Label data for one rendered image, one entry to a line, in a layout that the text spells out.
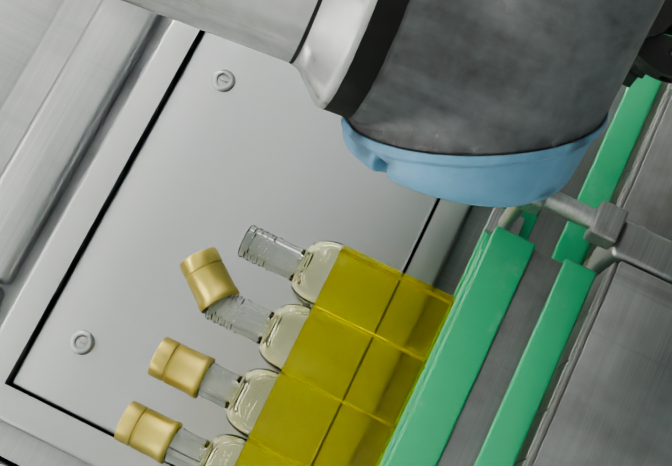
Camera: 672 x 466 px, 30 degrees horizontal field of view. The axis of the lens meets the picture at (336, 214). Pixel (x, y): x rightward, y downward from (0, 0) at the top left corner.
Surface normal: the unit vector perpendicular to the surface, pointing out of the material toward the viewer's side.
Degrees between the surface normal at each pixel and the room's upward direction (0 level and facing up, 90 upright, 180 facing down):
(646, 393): 90
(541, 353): 90
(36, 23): 90
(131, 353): 90
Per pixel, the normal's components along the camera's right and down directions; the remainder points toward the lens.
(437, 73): -0.04, 0.50
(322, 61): -0.79, 0.34
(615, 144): 0.04, -0.25
